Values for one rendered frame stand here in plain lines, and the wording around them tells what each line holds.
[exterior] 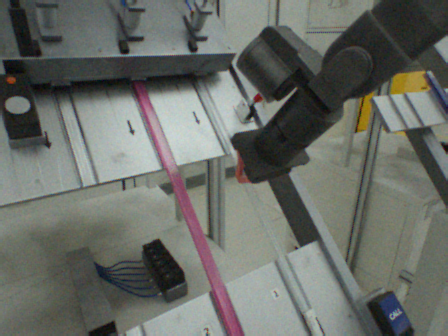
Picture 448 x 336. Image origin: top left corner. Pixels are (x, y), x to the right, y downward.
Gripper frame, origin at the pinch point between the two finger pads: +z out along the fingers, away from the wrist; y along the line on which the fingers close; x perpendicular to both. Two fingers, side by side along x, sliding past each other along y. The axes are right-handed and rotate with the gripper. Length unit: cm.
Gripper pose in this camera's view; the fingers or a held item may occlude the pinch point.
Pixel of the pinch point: (244, 176)
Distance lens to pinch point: 49.2
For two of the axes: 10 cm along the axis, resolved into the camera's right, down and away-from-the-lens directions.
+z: -3.7, 4.4, 8.2
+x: 3.9, 8.7, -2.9
